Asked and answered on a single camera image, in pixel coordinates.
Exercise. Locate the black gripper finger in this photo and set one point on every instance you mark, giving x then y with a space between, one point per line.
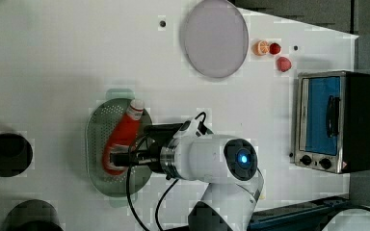
136 159

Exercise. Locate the green perforated strainer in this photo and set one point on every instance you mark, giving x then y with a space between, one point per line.
99 127

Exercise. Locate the black round cup lower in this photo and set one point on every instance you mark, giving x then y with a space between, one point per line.
32 215

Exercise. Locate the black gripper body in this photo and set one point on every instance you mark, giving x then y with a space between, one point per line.
160 136

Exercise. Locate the black round cup upper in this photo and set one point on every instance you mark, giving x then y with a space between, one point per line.
16 154

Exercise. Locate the black round cup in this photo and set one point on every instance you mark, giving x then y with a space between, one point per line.
16 154
32 215

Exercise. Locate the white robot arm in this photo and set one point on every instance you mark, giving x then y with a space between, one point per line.
192 152

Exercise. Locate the red strawberry toy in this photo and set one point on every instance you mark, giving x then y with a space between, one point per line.
275 48

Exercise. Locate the grey round plate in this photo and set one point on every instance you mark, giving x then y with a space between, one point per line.
215 38

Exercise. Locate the red ketchup bottle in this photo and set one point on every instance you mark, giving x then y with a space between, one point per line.
123 135

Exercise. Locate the silver toaster oven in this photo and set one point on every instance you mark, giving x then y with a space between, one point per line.
332 130

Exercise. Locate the pink strawberry toy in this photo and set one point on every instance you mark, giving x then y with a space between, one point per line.
283 64

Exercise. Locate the orange slice toy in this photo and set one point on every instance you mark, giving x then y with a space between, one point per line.
261 48

